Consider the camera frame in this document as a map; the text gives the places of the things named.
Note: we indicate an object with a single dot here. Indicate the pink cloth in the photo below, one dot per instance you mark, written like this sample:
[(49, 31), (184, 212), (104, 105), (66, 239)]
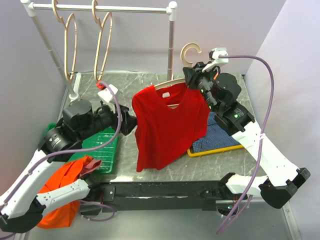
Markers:
[(89, 165)]

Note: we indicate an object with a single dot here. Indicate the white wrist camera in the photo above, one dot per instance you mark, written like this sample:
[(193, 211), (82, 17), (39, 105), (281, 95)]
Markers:
[(215, 59), (104, 93)]

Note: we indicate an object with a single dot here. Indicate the orange cloth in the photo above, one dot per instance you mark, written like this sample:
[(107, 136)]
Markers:
[(61, 195)]

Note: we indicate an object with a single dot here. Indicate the green plastic tray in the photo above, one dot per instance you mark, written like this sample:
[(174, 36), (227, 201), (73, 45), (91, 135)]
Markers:
[(107, 153)]

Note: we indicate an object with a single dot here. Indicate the blue checkered shirt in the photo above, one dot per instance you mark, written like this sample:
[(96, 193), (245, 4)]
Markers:
[(214, 139)]

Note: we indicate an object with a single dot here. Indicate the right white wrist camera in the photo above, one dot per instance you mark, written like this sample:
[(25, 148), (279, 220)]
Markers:
[(215, 59)]

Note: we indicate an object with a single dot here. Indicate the white clothes rack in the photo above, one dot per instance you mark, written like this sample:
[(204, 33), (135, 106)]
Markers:
[(100, 14)]

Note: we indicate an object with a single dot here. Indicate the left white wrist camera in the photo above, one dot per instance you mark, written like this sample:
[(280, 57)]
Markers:
[(104, 93)]

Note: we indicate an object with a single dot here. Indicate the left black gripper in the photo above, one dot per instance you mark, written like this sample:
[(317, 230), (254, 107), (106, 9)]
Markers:
[(128, 121)]

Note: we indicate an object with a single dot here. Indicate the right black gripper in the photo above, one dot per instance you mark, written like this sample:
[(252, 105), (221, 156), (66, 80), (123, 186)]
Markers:
[(193, 74)]

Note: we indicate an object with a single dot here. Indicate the red t shirt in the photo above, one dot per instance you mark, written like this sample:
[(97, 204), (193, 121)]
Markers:
[(169, 121)]

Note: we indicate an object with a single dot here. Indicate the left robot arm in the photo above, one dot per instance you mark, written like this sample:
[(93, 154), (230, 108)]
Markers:
[(23, 206)]

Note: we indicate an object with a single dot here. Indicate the black base bar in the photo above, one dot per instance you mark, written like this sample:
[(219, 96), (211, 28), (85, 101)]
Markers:
[(168, 195)]

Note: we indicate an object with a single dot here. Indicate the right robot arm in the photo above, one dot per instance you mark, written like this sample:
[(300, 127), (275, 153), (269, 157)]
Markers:
[(220, 91)]

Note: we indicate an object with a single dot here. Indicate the wooden hanger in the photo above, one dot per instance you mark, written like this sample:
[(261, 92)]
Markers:
[(70, 49), (102, 50), (186, 63)]

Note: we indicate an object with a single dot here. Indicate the yellow plastic tray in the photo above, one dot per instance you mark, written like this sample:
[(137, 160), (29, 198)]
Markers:
[(192, 154)]

